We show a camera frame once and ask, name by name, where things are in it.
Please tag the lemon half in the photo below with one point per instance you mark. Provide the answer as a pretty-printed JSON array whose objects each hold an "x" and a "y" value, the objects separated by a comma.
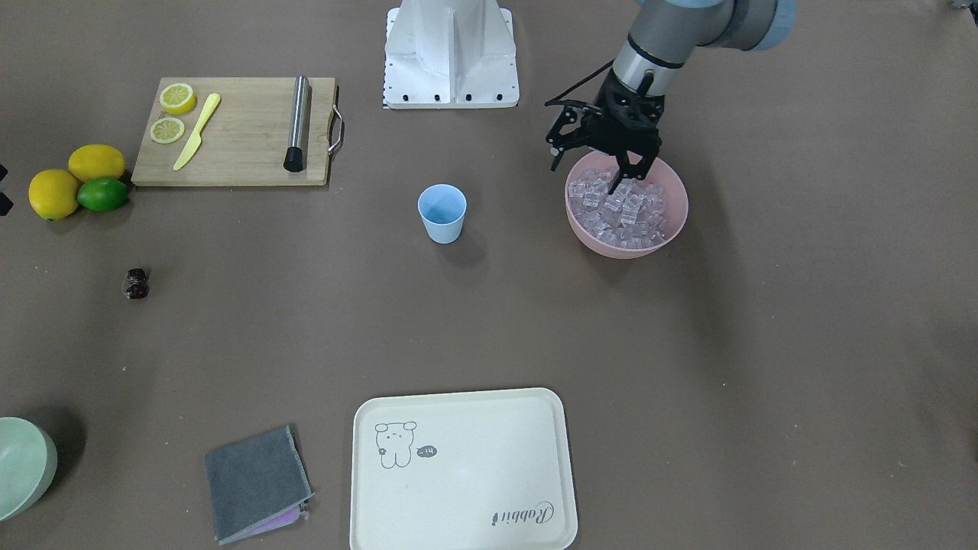
[{"x": 178, "y": 98}]

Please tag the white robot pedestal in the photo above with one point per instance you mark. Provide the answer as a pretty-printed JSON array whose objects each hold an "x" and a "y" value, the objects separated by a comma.
[{"x": 450, "y": 54}]

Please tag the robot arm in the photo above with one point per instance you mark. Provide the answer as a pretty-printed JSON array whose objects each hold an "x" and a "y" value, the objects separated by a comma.
[{"x": 666, "y": 33}]

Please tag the cream serving tray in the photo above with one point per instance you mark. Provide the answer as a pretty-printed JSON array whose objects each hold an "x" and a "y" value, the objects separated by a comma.
[{"x": 471, "y": 470}]

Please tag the grey folded cloth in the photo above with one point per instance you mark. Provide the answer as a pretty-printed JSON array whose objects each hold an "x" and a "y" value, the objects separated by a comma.
[{"x": 256, "y": 485}]

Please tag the yellow plastic knife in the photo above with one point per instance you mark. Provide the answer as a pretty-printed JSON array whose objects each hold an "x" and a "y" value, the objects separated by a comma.
[{"x": 194, "y": 140}]

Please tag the pink bowl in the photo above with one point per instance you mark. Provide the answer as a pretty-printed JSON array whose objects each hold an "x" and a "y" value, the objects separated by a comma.
[{"x": 661, "y": 172}]

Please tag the green lime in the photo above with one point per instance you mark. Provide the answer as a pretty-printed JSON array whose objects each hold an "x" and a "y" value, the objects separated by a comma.
[{"x": 103, "y": 194}]

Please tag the pile of ice cubes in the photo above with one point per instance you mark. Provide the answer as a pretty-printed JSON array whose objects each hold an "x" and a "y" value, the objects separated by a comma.
[{"x": 630, "y": 222}]

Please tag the lemon slice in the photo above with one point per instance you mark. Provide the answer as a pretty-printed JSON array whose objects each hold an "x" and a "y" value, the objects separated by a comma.
[{"x": 167, "y": 130}]

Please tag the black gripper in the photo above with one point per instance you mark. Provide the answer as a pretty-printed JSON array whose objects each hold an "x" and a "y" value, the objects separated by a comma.
[{"x": 609, "y": 99}]

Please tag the dark cherries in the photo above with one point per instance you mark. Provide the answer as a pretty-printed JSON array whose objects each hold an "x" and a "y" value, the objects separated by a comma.
[{"x": 136, "y": 284}]

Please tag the steel rod black tip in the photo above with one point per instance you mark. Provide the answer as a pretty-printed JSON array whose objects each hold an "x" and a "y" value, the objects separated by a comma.
[{"x": 295, "y": 156}]

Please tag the mint green bowl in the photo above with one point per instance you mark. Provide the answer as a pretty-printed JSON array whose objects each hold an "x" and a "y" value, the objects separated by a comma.
[{"x": 29, "y": 460}]

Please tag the light blue cup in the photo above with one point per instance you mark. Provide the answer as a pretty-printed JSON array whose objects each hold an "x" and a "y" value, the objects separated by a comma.
[{"x": 442, "y": 207}]

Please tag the yellow lemon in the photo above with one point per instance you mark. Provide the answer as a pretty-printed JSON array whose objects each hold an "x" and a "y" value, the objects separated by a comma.
[
  {"x": 53, "y": 194},
  {"x": 95, "y": 161}
]

